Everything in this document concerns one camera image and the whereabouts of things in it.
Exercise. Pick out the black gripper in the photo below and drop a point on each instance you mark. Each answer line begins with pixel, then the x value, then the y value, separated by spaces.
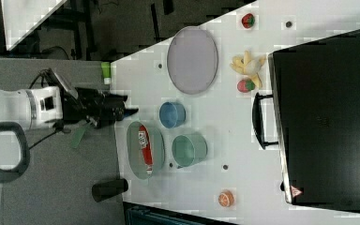
pixel 100 108

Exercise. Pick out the red ketchup bottle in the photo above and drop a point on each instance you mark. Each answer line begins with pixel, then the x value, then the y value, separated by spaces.
pixel 146 148

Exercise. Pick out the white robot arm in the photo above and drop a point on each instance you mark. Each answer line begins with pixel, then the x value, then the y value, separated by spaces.
pixel 49 107

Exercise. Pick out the green oval strainer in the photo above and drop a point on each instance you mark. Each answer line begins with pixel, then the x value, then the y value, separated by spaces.
pixel 134 151

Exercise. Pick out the green white clamp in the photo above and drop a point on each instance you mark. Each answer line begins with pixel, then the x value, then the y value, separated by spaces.
pixel 106 72

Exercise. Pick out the blue cup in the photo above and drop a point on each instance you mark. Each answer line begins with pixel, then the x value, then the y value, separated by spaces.
pixel 172 114

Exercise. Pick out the green mug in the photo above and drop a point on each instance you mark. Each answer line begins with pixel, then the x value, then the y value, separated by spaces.
pixel 189 149

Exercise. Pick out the grey oval plate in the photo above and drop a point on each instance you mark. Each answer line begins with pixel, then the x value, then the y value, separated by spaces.
pixel 192 60

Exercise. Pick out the black cylinder table leg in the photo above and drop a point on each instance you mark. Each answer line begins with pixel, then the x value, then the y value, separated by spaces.
pixel 106 190

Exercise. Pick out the dark blue crate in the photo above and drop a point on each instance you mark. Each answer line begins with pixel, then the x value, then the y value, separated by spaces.
pixel 137 214

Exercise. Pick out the toy strawberry near banana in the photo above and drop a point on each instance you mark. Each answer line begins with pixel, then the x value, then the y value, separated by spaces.
pixel 245 86

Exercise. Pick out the peeled toy banana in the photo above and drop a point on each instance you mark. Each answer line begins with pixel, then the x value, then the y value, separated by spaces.
pixel 249 66

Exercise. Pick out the white board top left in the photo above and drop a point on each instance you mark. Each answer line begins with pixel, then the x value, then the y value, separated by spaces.
pixel 22 17

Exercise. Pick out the toy orange slice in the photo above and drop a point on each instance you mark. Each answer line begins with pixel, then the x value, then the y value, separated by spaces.
pixel 225 198

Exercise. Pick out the toy strawberry at top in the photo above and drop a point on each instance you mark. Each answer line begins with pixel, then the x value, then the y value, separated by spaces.
pixel 248 20

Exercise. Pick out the black oven appliance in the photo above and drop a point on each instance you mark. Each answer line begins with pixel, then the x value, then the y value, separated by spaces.
pixel 316 96

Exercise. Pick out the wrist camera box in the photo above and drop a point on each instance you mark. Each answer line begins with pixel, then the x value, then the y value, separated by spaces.
pixel 54 79

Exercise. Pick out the black oven door handle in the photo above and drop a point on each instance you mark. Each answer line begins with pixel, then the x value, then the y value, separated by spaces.
pixel 257 120

